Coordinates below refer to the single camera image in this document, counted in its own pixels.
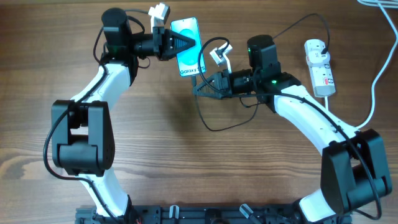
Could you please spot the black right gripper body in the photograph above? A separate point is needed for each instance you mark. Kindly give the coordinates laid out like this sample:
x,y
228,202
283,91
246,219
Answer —
x,y
224,83

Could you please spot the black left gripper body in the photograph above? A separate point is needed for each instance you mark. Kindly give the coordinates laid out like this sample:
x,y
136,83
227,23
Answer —
x,y
158,42

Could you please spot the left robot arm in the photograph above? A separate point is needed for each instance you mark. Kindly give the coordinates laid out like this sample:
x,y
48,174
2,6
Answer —
x,y
81,139

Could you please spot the white USB charger plug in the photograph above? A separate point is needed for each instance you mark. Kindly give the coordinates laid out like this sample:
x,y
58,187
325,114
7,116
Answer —
x,y
315,58

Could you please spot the white power strip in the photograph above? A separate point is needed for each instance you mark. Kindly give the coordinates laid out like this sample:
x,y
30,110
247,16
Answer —
x,y
322,80

